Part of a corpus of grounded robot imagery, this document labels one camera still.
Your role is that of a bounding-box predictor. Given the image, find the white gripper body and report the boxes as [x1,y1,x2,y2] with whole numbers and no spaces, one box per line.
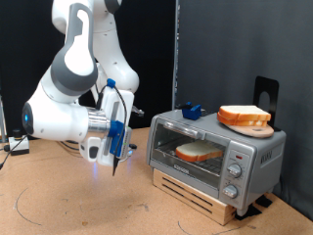
[78,87,135,167]

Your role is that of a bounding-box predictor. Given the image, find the fork with blue grip block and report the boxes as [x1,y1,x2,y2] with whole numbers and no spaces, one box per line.
[175,101,208,121]

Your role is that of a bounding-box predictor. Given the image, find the white bread slice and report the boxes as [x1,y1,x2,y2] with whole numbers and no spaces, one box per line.
[216,112,269,128]
[217,104,272,122]
[175,139,224,164]

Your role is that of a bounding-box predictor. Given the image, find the silver oven knob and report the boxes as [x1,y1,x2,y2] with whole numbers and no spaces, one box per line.
[222,184,239,200]
[227,163,244,179]

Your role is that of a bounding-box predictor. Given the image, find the silver toaster oven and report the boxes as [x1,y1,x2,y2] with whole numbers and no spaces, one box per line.
[145,108,288,216]

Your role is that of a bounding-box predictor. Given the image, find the vertical aluminium pole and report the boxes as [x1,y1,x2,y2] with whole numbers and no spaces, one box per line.
[171,0,181,111]

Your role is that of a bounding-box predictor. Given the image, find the grey emergency stop box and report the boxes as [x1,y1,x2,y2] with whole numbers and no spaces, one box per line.
[8,128,30,157]

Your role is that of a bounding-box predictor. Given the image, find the black backdrop curtain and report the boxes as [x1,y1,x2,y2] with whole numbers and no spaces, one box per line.
[0,0,177,141]

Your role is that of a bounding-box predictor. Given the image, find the round wooden board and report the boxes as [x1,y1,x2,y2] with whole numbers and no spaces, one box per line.
[224,122,275,139]

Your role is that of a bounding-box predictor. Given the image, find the thin metal pole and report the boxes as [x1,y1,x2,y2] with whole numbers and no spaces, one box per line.
[0,94,8,144]

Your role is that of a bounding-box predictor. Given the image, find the grey backdrop curtain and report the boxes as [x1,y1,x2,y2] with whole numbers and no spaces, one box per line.
[175,0,313,219]

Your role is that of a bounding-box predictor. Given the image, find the black foam pad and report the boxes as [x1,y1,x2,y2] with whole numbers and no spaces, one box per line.
[255,195,274,209]
[234,205,263,221]

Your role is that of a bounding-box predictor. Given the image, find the black metal bookend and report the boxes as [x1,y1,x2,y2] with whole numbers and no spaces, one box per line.
[253,75,282,132]

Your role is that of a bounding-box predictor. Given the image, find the black camera cable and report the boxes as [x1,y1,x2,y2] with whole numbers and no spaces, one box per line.
[95,82,130,177]

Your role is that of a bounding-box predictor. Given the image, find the wire oven rack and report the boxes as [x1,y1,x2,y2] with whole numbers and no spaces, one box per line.
[155,135,228,174]

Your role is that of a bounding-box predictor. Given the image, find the black base cable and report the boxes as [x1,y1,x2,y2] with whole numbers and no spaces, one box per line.
[60,143,82,159]

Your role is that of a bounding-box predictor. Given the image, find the black cable silver plug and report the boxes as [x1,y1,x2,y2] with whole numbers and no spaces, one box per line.
[57,140,82,149]

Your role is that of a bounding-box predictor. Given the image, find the long black hanging cable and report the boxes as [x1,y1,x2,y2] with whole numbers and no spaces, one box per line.
[0,133,30,170]

